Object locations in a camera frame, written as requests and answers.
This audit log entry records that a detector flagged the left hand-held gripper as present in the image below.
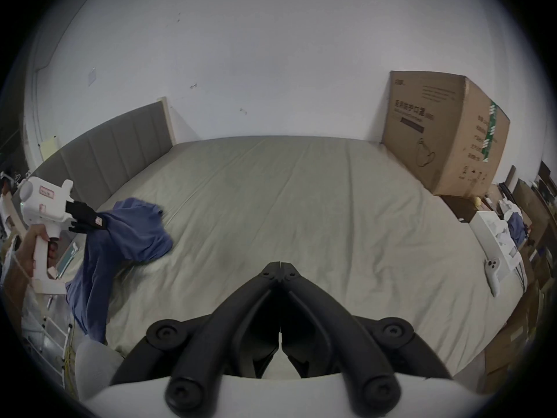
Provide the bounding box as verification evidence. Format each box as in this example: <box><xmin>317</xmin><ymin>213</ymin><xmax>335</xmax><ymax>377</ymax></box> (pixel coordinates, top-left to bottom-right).
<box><xmin>17</xmin><ymin>178</ymin><xmax>106</xmax><ymax>296</ymax></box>

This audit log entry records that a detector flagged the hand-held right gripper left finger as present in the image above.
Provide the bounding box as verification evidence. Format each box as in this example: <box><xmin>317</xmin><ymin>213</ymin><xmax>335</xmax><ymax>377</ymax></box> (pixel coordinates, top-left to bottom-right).
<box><xmin>109</xmin><ymin>262</ymin><xmax>282</xmax><ymax>416</ymax></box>

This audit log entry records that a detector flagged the large brown carton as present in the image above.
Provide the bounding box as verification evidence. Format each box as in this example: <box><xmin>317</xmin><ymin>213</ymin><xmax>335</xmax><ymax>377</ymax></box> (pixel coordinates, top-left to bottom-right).
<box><xmin>381</xmin><ymin>71</ymin><xmax>511</xmax><ymax>198</ymax></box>

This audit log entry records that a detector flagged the person's left forearm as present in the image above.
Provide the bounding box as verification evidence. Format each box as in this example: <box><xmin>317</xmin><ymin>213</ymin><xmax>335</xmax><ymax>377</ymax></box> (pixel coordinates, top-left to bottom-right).
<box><xmin>0</xmin><ymin>260</ymin><xmax>35</xmax><ymax>334</ymax></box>

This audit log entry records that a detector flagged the white hand controller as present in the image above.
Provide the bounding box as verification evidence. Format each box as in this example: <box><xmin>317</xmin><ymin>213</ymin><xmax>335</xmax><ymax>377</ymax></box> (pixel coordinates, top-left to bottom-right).
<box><xmin>485</xmin><ymin>257</ymin><xmax>502</xmax><ymax>298</ymax></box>

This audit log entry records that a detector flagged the bed with beige sheet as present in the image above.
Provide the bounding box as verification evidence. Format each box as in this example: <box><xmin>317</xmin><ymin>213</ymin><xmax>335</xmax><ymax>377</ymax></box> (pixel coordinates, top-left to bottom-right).
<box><xmin>65</xmin><ymin>135</ymin><xmax>525</xmax><ymax>384</ymax></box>

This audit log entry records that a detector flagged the white open box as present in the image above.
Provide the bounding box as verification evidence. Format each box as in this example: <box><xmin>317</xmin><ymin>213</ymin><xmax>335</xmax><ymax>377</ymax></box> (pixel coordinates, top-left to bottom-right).
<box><xmin>469</xmin><ymin>209</ymin><xmax>523</xmax><ymax>273</ymax></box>

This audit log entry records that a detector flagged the white metal rack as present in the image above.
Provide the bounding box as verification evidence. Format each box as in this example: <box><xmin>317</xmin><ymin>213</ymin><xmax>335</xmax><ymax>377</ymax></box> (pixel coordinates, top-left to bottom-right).
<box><xmin>22</xmin><ymin>307</ymin><xmax>75</xmax><ymax>378</ymax></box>

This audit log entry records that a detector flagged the dark blue shirt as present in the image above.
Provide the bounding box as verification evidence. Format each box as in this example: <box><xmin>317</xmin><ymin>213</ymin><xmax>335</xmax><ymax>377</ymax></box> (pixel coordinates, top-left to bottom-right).
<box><xmin>65</xmin><ymin>196</ymin><xmax>175</xmax><ymax>345</ymax></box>

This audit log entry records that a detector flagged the stack of brown cartons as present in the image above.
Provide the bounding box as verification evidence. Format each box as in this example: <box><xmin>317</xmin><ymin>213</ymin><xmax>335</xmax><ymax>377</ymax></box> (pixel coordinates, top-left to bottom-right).
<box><xmin>476</xmin><ymin>273</ymin><xmax>555</xmax><ymax>393</ymax></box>

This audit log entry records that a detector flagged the person's left hand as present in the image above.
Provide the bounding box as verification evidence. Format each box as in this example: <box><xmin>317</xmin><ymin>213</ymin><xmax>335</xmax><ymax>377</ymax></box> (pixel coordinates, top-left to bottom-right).
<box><xmin>15</xmin><ymin>224</ymin><xmax>58</xmax><ymax>280</ymax></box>

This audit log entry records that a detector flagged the grey padded headboard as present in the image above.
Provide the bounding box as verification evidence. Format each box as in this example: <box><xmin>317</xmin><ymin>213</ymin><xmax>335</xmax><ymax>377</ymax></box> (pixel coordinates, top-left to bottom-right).
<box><xmin>41</xmin><ymin>98</ymin><xmax>178</xmax><ymax>206</ymax></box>

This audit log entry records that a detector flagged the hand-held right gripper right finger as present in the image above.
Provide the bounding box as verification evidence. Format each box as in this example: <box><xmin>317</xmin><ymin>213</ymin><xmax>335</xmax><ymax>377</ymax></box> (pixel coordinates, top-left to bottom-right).
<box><xmin>281</xmin><ymin>262</ymin><xmax>453</xmax><ymax>417</ymax></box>

